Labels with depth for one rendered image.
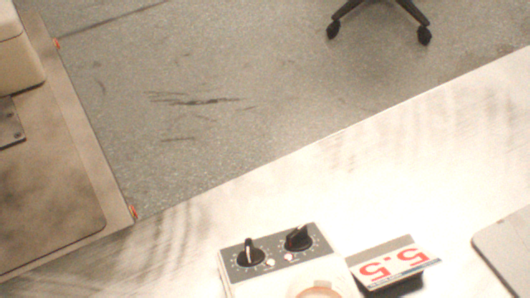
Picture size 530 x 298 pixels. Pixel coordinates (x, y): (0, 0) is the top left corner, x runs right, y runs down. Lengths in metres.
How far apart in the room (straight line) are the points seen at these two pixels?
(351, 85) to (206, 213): 1.22
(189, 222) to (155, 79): 1.27
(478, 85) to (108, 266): 0.57
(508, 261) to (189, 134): 1.23
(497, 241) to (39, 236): 0.87
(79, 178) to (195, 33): 0.94
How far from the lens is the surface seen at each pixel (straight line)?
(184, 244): 0.73
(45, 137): 1.41
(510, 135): 0.86
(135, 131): 1.84
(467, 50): 2.09
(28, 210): 1.30
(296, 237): 0.65
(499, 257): 0.74
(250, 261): 0.64
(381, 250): 0.72
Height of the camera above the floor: 1.38
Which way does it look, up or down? 53 degrees down
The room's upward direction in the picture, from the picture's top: 3 degrees counter-clockwise
